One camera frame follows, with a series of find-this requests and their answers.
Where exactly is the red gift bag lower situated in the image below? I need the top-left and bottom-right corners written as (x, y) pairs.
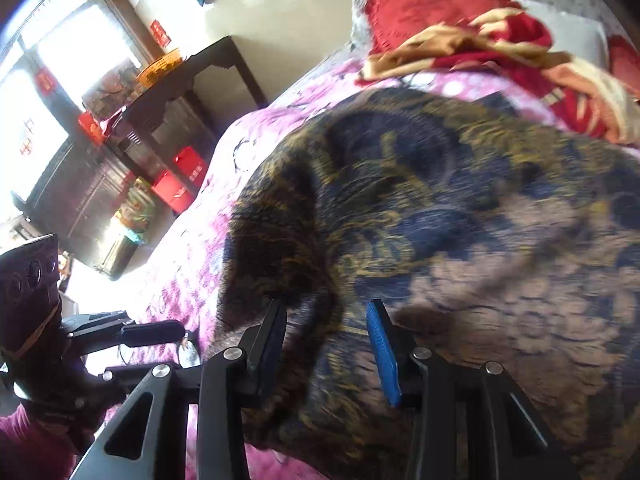
top-left (151, 171), bottom-right (194, 214)

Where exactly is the dark wooden side table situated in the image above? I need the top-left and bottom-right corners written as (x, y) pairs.
top-left (106, 36), bottom-right (269, 194)

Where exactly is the pink penguin bedspread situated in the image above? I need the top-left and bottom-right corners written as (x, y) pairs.
top-left (84, 56), bottom-right (640, 480)

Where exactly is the orange plastic basket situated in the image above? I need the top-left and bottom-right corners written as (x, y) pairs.
top-left (137, 49), bottom-right (183, 89)

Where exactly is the red box on table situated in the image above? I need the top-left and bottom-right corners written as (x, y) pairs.
top-left (77, 110), bottom-right (106, 145)

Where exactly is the red heart cushion right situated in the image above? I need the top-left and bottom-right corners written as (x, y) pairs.
top-left (608, 35), bottom-right (640, 99)

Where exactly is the colourful printed bag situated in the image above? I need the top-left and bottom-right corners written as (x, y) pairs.
top-left (114, 178), bottom-right (156, 245)

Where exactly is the red heart cushion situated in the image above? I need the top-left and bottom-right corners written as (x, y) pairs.
top-left (608, 35), bottom-right (640, 99)
top-left (364, 0), bottom-right (521, 53)

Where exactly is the red tan striped blanket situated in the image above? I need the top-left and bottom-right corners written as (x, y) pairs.
top-left (360, 8), bottom-right (639, 148)

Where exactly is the red gift bag upper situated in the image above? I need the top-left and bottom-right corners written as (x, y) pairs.
top-left (174, 146), bottom-right (208, 188)

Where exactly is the dark wooden cabinet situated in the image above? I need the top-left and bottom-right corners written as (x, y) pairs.
top-left (23, 136), bottom-right (134, 266)

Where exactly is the magenta sleeve forearm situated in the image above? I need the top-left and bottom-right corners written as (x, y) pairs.
top-left (0, 405), bottom-right (78, 480)

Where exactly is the red heart cushion left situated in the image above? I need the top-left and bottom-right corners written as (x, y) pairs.
top-left (364, 0), bottom-right (521, 53)

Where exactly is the red paper wall sign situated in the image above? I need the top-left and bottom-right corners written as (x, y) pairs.
top-left (150, 20), bottom-right (171, 49)

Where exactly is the dark floral patterned garment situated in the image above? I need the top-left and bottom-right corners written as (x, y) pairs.
top-left (202, 86), bottom-right (640, 480)

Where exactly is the white pillow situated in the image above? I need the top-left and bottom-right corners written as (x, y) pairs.
top-left (516, 0), bottom-right (610, 70)

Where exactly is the red gift bag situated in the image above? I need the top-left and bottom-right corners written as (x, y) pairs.
top-left (151, 171), bottom-right (194, 214)
top-left (174, 146), bottom-right (208, 188)

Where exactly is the framed picture on table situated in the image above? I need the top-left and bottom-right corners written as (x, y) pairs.
top-left (81, 60), bottom-right (144, 122)

